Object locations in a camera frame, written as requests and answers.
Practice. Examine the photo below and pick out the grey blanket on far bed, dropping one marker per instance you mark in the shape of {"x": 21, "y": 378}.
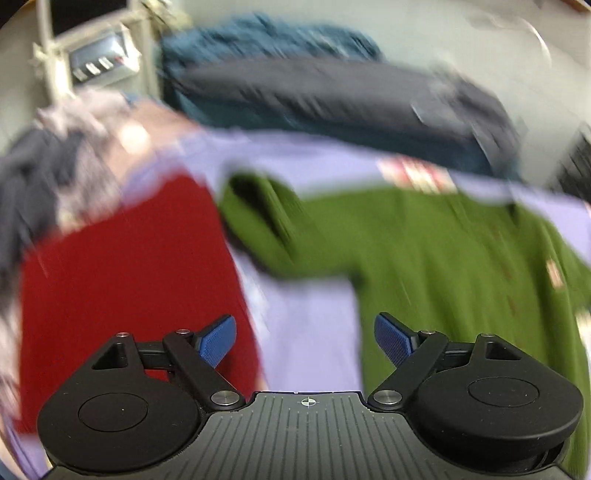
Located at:
{"x": 358, "y": 93}

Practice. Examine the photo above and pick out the blue bed skirt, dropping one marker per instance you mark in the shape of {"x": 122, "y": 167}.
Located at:
{"x": 230, "y": 114}

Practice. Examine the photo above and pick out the purple floral bed sheet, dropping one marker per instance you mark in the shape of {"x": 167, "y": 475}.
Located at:
{"x": 308, "y": 330}

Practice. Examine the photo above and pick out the black wire rack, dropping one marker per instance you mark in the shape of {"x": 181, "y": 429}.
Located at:
{"x": 573, "y": 176}

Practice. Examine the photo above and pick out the pile of grey pink clothes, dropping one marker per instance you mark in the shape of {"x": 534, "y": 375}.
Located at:
{"x": 70, "y": 165}

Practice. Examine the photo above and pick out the blue duvet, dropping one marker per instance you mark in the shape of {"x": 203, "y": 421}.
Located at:
{"x": 258, "y": 35}

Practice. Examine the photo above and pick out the green knit cardigan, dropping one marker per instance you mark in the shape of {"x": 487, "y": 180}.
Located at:
{"x": 511, "y": 394}

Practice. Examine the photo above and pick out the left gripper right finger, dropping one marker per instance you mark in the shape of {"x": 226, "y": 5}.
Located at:
{"x": 415, "y": 356}

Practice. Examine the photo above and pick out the grey towel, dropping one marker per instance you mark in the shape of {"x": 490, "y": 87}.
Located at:
{"x": 485, "y": 140}

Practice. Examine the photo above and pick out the red knit sweater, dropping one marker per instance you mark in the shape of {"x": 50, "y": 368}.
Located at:
{"x": 156, "y": 267}

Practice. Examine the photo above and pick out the white medical device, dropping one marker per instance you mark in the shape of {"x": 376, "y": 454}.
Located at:
{"x": 94, "y": 44}

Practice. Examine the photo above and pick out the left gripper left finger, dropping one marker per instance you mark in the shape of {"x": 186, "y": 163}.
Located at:
{"x": 195, "y": 355}

